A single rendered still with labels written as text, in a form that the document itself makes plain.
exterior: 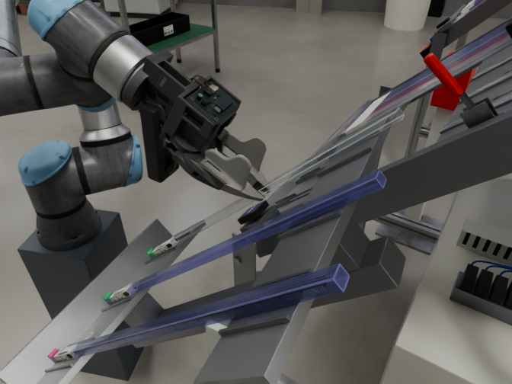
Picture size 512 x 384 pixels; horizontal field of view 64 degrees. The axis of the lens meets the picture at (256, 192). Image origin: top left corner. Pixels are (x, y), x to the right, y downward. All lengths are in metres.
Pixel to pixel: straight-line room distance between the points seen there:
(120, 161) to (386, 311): 1.10
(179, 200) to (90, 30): 1.58
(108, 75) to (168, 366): 1.11
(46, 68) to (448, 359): 0.76
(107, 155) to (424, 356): 0.75
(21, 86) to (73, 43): 0.12
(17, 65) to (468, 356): 0.82
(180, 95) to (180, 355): 1.12
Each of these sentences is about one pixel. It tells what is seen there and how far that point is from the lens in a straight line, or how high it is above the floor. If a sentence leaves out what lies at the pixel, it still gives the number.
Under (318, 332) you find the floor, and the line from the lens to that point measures 1.53.
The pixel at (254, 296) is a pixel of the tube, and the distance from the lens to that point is 0.29.
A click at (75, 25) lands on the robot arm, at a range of 0.56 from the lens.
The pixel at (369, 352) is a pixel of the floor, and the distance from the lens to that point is 1.52.
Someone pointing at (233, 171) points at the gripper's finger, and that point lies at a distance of 0.50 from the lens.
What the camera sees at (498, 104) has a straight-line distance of 0.61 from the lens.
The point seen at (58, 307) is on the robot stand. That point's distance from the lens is 1.27.
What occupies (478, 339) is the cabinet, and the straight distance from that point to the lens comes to 0.85.
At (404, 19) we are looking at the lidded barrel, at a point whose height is 0.11.
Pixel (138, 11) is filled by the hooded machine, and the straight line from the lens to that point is 5.27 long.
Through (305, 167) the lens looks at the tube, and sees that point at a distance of 0.48.
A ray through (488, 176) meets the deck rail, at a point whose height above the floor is 0.99.
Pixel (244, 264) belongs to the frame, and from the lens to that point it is 0.76.
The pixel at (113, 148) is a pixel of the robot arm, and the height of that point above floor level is 0.78.
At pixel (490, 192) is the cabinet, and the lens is 1.21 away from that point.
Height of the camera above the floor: 1.26
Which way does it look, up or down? 37 degrees down
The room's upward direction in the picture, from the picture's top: straight up
